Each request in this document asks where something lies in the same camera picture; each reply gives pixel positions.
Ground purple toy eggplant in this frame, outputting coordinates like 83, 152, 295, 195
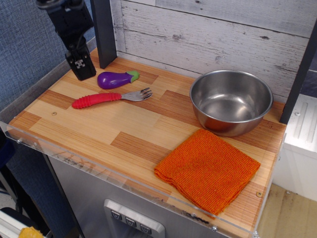
97, 70, 140, 89

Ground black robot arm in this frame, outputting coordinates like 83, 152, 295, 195
36, 0, 96, 81

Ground dark grey left post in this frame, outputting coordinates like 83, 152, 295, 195
90, 0, 117, 69

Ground silver button panel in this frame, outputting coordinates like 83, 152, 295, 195
104, 199, 165, 238

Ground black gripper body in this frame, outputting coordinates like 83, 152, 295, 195
47, 2, 94, 51

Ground red handled metal fork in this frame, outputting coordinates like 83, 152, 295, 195
72, 88, 152, 109

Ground stainless steel bowl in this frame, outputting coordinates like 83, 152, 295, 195
189, 70, 273, 137

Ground stainless steel cabinet front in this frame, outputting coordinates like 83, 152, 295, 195
48, 155, 253, 238

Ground dark grey right post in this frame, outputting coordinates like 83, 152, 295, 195
279, 0, 317, 124

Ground orange knitted towel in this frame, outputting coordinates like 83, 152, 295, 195
154, 129, 261, 215

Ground dark grey post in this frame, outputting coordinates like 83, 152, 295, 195
90, 0, 117, 69
279, 0, 317, 124

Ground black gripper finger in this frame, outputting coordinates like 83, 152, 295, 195
65, 48, 96, 81

